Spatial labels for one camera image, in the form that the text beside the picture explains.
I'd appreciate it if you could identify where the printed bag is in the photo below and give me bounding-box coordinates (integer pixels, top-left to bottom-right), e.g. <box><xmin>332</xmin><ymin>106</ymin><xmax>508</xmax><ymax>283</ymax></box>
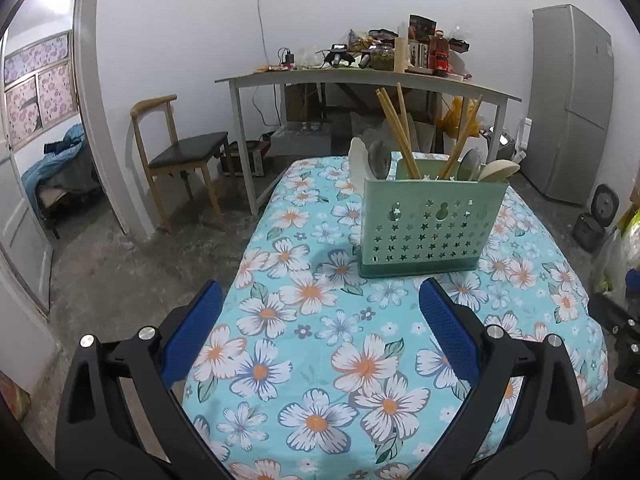
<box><xmin>0</xmin><ymin>370</ymin><xmax>31</xmax><ymax>423</ymax></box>

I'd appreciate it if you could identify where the grey refrigerator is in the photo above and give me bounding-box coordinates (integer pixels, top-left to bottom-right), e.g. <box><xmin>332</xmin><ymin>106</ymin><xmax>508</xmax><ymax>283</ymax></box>
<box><xmin>520</xmin><ymin>4</ymin><xmax>615</xmax><ymax>206</ymax></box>

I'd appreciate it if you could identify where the black wall cable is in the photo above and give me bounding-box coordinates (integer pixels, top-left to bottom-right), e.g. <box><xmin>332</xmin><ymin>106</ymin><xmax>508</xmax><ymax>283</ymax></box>
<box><xmin>254</xmin><ymin>0</ymin><xmax>270</xmax><ymax>76</ymax></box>

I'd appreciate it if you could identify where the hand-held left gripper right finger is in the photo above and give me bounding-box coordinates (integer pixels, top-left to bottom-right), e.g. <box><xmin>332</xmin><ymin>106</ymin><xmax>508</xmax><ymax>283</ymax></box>
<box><xmin>415</xmin><ymin>277</ymin><xmax>592</xmax><ymax>480</ymax></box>

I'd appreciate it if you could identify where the cream soup spoon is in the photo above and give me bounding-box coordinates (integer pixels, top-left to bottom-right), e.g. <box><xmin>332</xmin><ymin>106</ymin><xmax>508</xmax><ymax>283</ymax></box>
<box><xmin>477</xmin><ymin>159</ymin><xmax>521</xmax><ymax>183</ymax></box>

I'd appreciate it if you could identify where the white plastic container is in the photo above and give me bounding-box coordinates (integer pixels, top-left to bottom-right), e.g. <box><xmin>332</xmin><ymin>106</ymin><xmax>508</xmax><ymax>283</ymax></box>
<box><xmin>515</xmin><ymin>117</ymin><xmax>532</xmax><ymax>161</ymax></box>

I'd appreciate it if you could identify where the glass jar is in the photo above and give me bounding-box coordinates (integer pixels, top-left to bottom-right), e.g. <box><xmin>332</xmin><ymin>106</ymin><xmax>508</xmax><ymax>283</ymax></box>
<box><xmin>370</xmin><ymin>44</ymin><xmax>396</xmax><ymax>71</ymax></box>

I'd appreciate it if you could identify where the cardboard box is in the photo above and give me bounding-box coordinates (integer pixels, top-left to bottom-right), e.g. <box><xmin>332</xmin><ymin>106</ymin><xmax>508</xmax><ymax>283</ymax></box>
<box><xmin>284</xmin><ymin>82</ymin><xmax>321</xmax><ymax>121</ymax></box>

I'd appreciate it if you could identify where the floral patterned window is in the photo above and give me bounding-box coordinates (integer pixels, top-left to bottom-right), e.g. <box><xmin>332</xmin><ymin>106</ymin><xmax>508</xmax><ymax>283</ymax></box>
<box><xmin>2</xmin><ymin>32</ymin><xmax>81</xmax><ymax>148</ymax></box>

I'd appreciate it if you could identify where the wooden chair with black seat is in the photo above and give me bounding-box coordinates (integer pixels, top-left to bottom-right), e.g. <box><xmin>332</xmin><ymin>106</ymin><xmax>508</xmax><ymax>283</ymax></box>
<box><xmin>131</xmin><ymin>94</ymin><xmax>232</xmax><ymax>235</ymax></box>

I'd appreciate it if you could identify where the blue floral blanket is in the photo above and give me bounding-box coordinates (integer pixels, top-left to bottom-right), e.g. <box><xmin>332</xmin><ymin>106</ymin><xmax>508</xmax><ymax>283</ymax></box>
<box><xmin>181</xmin><ymin>155</ymin><xmax>608</xmax><ymax>480</ymax></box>

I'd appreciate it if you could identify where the black device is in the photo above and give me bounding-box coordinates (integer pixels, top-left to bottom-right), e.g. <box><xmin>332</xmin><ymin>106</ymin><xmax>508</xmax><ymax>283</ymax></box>
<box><xmin>322</xmin><ymin>44</ymin><xmax>358</xmax><ymax>68</ymax></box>

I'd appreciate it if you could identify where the metal spoon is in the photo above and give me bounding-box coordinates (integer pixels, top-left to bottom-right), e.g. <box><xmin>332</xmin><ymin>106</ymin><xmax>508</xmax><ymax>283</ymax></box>
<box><xmin>457</xmin><ymin>149</ymin><xmax>483</xmax><ymax>181</ymax></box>
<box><xmin>367</xmin><ymin>140</ymin><xmax>393</xmax><ymax>181</ymax></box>

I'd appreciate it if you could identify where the grey box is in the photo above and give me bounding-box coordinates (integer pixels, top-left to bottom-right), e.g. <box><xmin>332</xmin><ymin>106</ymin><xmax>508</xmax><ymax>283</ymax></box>
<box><xmin>270</xmin><ymin>121</ymin><xmax>335</xmax><ymax>157</ymax></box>

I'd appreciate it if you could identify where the green plastic utensil holder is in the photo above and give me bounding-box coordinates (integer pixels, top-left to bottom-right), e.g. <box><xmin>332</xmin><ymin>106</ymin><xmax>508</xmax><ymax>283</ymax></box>
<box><xmin>357</xmin><ymin>157</ymin><xmax>511</xmax><ymax>279</ymax></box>

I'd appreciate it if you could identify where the cream cylinder container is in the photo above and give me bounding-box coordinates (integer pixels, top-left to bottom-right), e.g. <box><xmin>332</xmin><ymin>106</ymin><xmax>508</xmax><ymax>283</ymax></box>
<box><xmin>393</xmin><ymin>36</ymin><xmax>411</xmax><ymax>73</ymax></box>

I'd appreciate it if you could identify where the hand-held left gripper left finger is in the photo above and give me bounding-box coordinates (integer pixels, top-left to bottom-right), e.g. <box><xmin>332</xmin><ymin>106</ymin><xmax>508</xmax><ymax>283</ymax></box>
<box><xmin>55</xmin><ymin>280</ymin><xmax>236</xmax><ymax>480</ymax></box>

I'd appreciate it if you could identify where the bed with blue bedding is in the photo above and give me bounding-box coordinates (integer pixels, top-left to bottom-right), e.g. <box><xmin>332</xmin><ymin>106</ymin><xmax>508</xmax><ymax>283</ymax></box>
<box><xmin>22</xmin><ymin>122</ymin><xmax>101</xmax><ymax>211</ymax></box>

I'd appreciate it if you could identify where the white door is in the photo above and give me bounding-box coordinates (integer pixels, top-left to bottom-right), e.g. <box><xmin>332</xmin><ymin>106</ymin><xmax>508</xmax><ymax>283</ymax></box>
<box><xmin>0</xmin><ymin>150</ymin><xmax>55</xmax><ymax>311</ymax></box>

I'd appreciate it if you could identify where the dark box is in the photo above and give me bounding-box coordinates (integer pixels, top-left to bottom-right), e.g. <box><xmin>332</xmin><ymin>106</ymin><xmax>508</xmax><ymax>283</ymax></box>
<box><xmin>407</xmin><ymin>14</ymin><xmax>437</xmax><ymax>38</ymax></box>

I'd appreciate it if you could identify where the grey metal table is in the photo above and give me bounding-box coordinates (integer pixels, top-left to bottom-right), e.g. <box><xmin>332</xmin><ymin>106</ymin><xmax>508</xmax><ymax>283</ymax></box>
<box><xmin>215</xmin><ymin>67</ymin><xmax>522</xmax><ymax>216</ymax></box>

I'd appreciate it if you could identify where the red bottle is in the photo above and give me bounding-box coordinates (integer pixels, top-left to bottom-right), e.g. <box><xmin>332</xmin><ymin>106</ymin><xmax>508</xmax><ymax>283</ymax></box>
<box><xmin>429</xmin><ymin>30</ymin><xmax>451</xmax><ymax>75</ymax></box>

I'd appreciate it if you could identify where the yellow plastic bag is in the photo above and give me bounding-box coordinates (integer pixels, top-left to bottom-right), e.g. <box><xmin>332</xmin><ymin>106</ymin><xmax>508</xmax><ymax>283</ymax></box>
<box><xmin>437</xmin><ymin>97</ymin><xmax>488</xmax><ymax>138</ymax></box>

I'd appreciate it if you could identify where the black rice cooker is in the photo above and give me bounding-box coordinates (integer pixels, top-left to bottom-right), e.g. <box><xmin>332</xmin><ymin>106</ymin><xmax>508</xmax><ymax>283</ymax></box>
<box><xmin>571</xmin><ymin>183</ymin><xmax>623</xmax><ymax>253</ymax></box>

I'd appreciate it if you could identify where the pile of wooden chopsticks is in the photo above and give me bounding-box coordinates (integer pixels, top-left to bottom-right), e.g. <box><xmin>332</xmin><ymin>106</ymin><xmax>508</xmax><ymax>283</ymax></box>
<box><xmin>375</xmin><ymin>82</ymin><xmax>485</xmax><ymax>181</ymax></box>

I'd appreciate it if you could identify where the clear plastic bag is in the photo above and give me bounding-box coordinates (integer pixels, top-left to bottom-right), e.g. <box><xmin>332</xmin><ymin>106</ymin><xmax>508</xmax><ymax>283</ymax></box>
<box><xmin>595</xmin><ymin>200</ymin><xmax>640</xmax><ymax>301</ymax></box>

